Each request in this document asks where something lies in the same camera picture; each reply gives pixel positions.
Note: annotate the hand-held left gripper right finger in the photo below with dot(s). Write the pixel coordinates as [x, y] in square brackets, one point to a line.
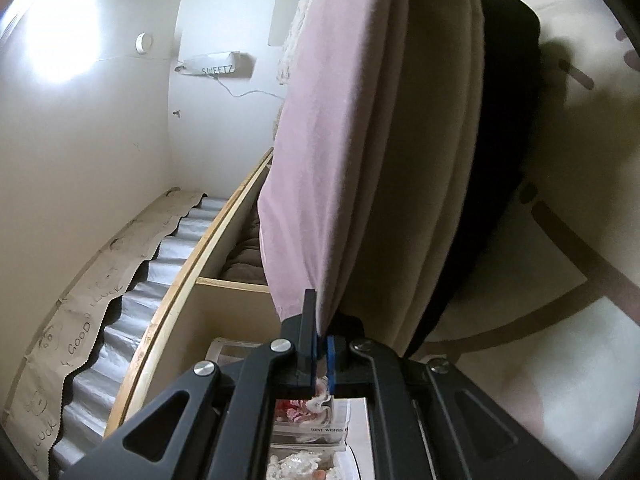
[331, 365]

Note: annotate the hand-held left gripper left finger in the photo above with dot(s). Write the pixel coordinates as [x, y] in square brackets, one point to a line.
[313, 362]

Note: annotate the pink garment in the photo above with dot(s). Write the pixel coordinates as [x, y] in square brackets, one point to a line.
[350, 160]

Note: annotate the clear box with printed card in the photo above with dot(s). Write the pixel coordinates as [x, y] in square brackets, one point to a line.
[310, 417]

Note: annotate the wooden shelf unit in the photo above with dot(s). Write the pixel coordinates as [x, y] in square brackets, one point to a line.
[225, 310]

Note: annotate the clear box of white flowers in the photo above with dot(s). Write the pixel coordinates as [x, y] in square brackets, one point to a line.
[305, 466]

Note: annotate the brown folded cloth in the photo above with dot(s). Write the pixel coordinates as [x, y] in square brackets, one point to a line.
[245, 255]

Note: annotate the brown paper banner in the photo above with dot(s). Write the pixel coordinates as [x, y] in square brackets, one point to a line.
[85, 320]

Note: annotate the cream rug with brown lines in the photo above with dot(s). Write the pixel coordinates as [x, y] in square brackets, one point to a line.
[565, 260]

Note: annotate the black garment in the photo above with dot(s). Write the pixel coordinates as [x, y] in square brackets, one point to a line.
[500, 135]

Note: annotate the white lettered light box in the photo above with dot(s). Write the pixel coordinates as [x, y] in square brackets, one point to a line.
[217, 66]

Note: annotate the white knit cloth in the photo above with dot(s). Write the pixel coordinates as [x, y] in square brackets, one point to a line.
[300, 25]

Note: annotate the round white wall sensor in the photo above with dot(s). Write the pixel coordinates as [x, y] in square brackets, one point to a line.
[144, 43]

